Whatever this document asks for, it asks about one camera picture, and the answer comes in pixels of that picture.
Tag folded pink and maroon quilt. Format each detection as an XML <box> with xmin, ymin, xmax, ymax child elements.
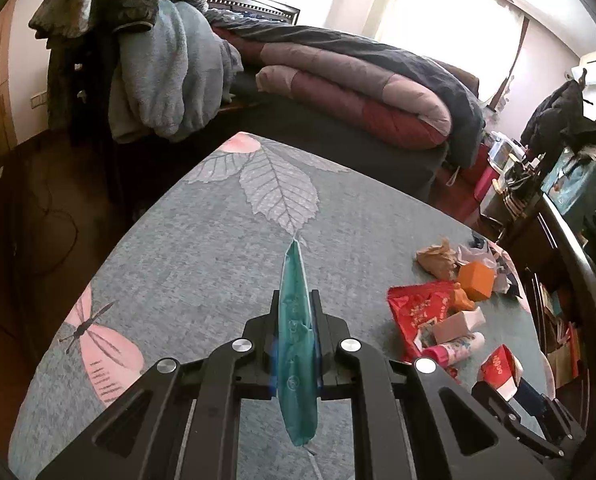
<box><xmin>213</xmin><ymin>25</ymin><xmax>454</xmax><ymax>150</ymax></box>

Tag dark wooden shelf unit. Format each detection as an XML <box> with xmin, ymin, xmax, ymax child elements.
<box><xmin>500</xmin><ymin>192</ymin><xmax>596</xmax><ymax>416</ymax></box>

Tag crumpled white plastic bag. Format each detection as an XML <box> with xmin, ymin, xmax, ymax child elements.
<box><xmin>457</xmin><ymin>242</ymin><xmax>511</xmax><ymax>295</ymax></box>

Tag grey leaf print tablecloth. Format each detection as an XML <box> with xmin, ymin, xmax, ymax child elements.
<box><xmin>8</xmin><ymin>131</ymin><xmax>556</xmax><ymax>480</ymax></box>

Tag small pale pink box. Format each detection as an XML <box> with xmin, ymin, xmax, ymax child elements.
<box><xmin>432</xmin><ymin>308</ymin><xmax>486</xmax><ymax>343</ymax></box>

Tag dark clothes rack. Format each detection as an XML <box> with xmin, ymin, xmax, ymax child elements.
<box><xmin>47</xmin><ymin>0</ymin><xmax>129</xmax><ymax>211</ymax></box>

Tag crumpled brown paper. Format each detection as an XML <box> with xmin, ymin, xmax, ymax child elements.
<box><xmin>416</xmin><ymin>238</ymin><xmax>460</xmax><ymax>281</ymax></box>

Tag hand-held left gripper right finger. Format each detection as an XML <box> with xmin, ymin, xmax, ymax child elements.
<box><xmin>310</xmin><ymin>290</ymin><xmax>559</xmax><ymax>480</ymax></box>

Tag black jacket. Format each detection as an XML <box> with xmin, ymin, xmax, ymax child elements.
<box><xmin>520</xmin><ymin>79</ymin><xmax>596</xmax><ymax>152</ymax></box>

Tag white window curtain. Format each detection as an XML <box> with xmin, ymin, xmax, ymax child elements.
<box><xmin>345</xmin><ymin>0</ymin><xmax>534</xmax><ymax>108</ymax></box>

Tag small orange wrapper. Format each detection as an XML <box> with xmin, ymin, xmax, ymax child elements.
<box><xmin>448</xmin><ymin>285</ymin><xmax>477</xmax><ymax>312</ymax></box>

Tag teal plastic packet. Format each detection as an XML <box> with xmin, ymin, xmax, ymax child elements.
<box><xmin>277</xmin><ymin>239</ymin><xmax>320</xmax><ymax>447</ymax></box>

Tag teal bag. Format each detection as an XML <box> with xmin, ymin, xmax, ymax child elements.
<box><xmin>542</xmin><ymin>150</ymin><xmax>596</xmax><ymax>222</ymax></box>

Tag red plastic bag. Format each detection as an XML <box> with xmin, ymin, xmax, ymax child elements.
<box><xmin>387</xmin><ymin>280</ymin><xmax>461</xmax><ymax>365</ymax></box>

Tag black floor cable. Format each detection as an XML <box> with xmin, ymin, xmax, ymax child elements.
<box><xmin>25</xmin><ymin>192</ymin><xmax>81</xmax><ymax>278</ymax></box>

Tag white air conditioner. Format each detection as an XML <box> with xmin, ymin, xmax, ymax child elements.
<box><xmin>570</xmin><ymin>49</ymin><xmax>596</xmax><ymax>85</ymax></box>

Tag dark wooden headboard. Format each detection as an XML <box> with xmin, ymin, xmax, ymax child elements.
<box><xmin>205</xmin><ymin>0</ymin><xmax>301</xmax><ymax>26</ymax></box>

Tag light blue fleece blanket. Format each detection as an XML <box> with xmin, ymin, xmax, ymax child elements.
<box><xmin>109</xmin><ymin>0</ymin><xmax>244</xmax><ymax>143</ymax></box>

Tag red and white paper packet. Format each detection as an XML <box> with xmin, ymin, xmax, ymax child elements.
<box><xmin>479</xmin><ymin>344</ymin><xmax>525</xmax><ymax>401</ymax></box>

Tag folded pink red quilt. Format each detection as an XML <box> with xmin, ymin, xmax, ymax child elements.
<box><xmin>205</xmin><ymin>7</ymin><xmax>486</xmax><ymax>168</ymax></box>

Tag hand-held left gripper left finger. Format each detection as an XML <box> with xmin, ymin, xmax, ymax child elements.
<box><xmin>35</xmin><ymin>306</ymin><xmax>281</xmax><ymax>480</ymax></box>

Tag white and pink tube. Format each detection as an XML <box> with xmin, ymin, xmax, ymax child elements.
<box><xmin>420</xmin><ymin>332</ymin><xmax>486</xmax><ymax>367</ymax></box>

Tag clear plastic box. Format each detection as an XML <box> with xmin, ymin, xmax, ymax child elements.
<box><xmin>488</xmin><ymin>131</ymin><xmax>525</xmax><ymax>172</ymax></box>

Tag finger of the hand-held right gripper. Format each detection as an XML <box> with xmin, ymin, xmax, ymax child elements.
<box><xmin>470</xmin><ymin>381</ymin><xmax>565</xmax><ymax>460</ymax></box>
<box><xmin>517</xmin><ymin>379</ymin><xmax>586</xmax><ymax>456</ymax></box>

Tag orange box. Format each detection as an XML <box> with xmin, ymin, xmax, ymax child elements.
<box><xmin>457</xmin><ymin>261</ymin><xmax>495</xmax><ymax>302</ymax></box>

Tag bed with grey sheet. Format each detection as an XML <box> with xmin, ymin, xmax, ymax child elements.
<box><xmin>205</xmin><ymin>0</ymin><xmax>481</xmax><ymax>221</ymax></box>

